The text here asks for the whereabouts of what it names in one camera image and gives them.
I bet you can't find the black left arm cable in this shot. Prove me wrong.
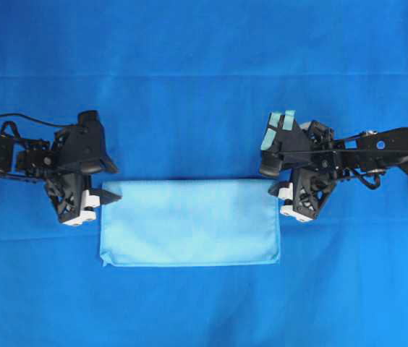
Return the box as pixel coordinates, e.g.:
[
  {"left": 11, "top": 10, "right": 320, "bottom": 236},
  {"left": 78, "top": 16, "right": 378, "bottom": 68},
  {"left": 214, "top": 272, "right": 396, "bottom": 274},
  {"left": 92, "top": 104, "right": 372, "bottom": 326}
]
[{"left": 0, "top": 111, "right": 78, "bottom": 145}]

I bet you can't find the light blue towel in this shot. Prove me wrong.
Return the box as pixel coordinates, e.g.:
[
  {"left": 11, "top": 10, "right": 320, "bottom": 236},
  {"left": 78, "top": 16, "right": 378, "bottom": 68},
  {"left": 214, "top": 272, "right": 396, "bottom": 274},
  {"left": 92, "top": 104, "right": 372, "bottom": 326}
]
[{"left": 99, "top": 179, "right": 281, "bottom": 267}]

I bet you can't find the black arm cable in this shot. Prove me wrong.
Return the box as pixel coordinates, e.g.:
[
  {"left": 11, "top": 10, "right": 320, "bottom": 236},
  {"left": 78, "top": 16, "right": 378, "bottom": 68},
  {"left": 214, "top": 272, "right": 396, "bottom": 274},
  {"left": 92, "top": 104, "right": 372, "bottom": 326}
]
[
  {"left": 278, "top": 139, "right": 408, "bottom": 191},
  {"left": 0, "top": 111, "right": 78, "bottom": 145}
]

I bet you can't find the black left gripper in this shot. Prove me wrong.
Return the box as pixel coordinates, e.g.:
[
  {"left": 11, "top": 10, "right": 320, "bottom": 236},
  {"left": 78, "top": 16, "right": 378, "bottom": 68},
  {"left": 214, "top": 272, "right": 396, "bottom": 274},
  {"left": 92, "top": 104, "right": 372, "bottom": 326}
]
[{"left": 15, "top": 128, "right": 122, "bottom": 227}]

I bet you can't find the taped black right wrist camera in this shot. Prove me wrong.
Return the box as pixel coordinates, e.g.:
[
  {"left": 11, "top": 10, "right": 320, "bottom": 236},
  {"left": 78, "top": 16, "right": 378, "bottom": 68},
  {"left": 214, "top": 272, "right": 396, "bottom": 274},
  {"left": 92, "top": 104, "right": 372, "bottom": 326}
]
[{"left": 259, "top": 110, "right": 311, "bottom": 178}]

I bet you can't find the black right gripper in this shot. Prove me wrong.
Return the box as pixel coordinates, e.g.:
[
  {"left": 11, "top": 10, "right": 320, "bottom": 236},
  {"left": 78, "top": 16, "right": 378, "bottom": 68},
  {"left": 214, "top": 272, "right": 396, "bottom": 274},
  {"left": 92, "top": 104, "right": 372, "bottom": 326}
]
[{"left": 268, "top": 121, "right": 344, "bottom": 223}]

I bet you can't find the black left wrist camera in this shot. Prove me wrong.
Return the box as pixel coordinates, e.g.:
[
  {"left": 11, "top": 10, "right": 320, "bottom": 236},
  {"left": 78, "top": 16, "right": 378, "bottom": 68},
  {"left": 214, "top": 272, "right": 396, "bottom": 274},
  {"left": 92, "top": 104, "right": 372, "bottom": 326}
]
[{"left": 54, "top": 110, "right": 110, "bottom": 174}]

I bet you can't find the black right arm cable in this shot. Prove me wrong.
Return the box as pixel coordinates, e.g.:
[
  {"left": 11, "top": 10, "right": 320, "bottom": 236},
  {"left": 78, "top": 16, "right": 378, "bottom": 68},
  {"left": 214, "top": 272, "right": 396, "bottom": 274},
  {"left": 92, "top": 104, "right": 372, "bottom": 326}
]
[{"left": 278, "top": 139, "right": 408, "bottom": 191}]

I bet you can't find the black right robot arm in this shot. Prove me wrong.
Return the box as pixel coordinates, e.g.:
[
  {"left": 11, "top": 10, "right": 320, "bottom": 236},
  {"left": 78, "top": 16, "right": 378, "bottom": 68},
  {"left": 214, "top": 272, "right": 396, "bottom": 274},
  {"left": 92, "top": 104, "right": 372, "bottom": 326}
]
[{"left": 259, "top": 119, "right": 408, "bottom": 222}]

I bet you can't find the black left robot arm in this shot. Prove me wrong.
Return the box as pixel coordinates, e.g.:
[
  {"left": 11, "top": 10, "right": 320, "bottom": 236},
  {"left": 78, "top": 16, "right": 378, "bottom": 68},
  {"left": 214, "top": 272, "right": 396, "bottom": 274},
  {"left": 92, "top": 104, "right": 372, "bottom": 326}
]
[{"left": 0, "top": 111, "right": 121, "bottom": 226}]

